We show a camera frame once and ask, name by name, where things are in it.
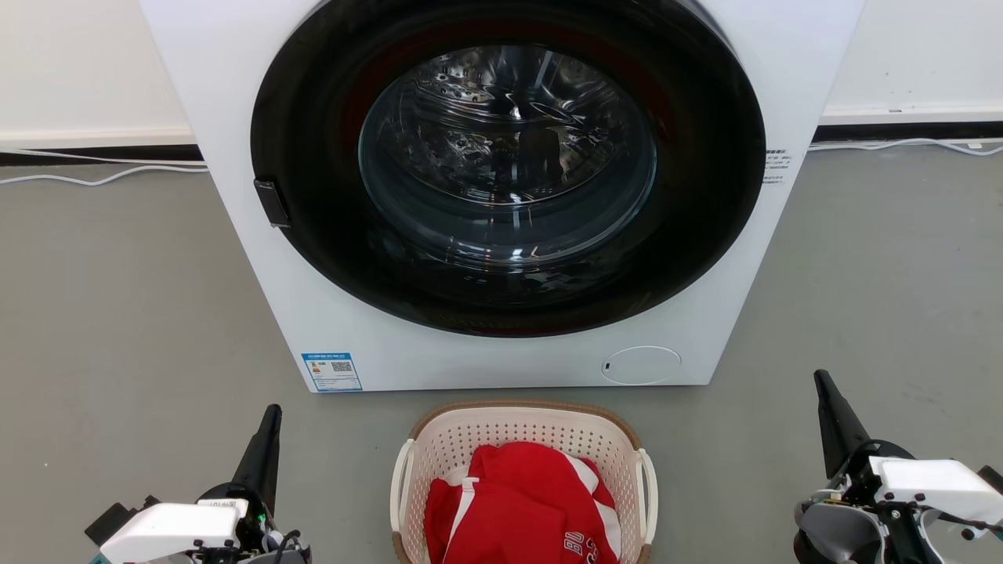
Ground black round washer door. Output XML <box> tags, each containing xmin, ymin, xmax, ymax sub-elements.
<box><xmin>250</xmin><ymin>0</ymin><xmax>767</xmax><ymax>338</ymax></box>

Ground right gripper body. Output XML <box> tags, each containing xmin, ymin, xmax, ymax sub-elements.
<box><xmin>823</xmin><ymin>439</ymin><xmax>937</xmax><ymax>564</ymax></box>

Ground red and white garment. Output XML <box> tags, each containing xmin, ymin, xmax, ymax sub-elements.
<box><xmin>423</xmin><ymin>441</ymin><xmax>623</xmax><ymax>564</ymax></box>

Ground blue energy label sticker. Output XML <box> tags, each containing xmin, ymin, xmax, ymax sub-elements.
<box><xmin>301</xmin><ymin>352</ymin><xmax>364</xmax><ymax>392</ymax></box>

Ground cream perforated laundry basket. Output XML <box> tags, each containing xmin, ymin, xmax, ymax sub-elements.
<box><xmin>389</xmin><ymin>400</ymin><xmax>660</xmax><ymax>564</ymax></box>

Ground round white filter cover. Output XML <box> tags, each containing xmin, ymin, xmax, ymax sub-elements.
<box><xmin>601</xmin><ymin>345</ymin><xmax>683</xmax><ymax>386</ymax></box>

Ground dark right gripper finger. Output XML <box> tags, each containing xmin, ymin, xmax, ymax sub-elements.
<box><xmin>820</xmin><ymin>370</ymin><xmax>872</xmax><ymax>464</ymax></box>
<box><xmin>813</xmin><ymin>370</ymin><xmax>849</xmax><ymax>479</ymax></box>

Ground white floor cable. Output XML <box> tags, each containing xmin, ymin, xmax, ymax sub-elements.
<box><xmin>807</xmin><ymin>138</ymin><xmax>1003</xmax><ymax>157</ymax></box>
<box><xmin>0</xmin><ymin>164</ymin><xmax>209</xmax><ymax>187</ymax></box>

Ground white front-load washing machine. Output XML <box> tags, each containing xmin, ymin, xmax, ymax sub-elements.
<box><xmin>139</xmin><ymin>0</ymin><xmax>867</xmax><ymax>393</ymax></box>

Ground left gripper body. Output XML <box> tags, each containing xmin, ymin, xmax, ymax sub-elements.
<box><xmin>196</xmin><ymin>482</ymin><xmax>313</xmax><ymax>564</ymax></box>

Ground thin black right gripper cable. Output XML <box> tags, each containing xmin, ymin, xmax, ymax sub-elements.
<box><xmin>915</xmin><ymin>508</ymin><xmax>1003</xmax><ymax>543</ymax></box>

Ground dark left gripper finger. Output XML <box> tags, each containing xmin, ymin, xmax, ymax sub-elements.
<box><xmin>231</xmin><ymin>405</ymin><xmax>276</xmax><ymax>503</ymax></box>
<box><xmin>255</xmin><ymin>405</ymin><xmax>284</xmax><ymax>515</ymax></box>

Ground small printed text sticker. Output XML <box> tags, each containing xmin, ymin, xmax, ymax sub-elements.
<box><xmin>763</xmin><ymin>148</ymin><xmax>793</xmax><ymax>186</ymax></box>

